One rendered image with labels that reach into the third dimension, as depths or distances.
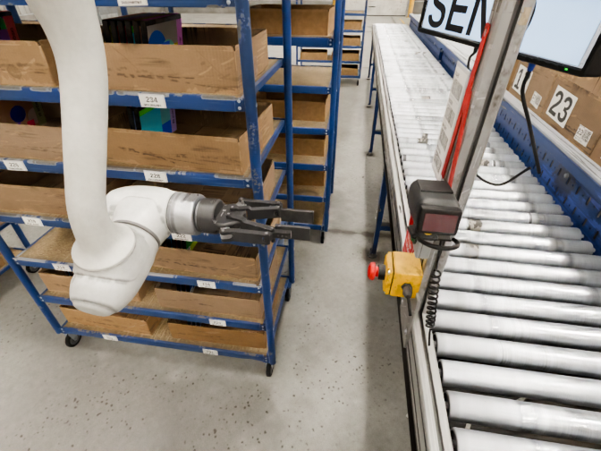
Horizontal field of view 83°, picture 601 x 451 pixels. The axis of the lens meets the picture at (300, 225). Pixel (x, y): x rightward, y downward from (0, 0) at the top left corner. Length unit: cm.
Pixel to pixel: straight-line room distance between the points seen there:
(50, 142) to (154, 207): 50
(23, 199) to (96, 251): 76
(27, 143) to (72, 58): 67
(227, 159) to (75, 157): 41
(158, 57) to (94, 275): 50
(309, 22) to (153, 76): 101
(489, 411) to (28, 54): 124
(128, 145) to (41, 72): 25
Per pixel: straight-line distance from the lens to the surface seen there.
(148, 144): 100
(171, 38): 108
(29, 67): 112
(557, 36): 67
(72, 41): 58
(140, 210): 74
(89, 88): 59
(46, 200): 134
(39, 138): 119
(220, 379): 160
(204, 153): 93
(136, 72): 95
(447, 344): 81
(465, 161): 62
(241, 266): 113
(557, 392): 85
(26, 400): 187
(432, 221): 54
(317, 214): 216
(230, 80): 85
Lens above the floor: 136
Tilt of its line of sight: 36 degrees down
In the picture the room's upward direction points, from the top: straight up
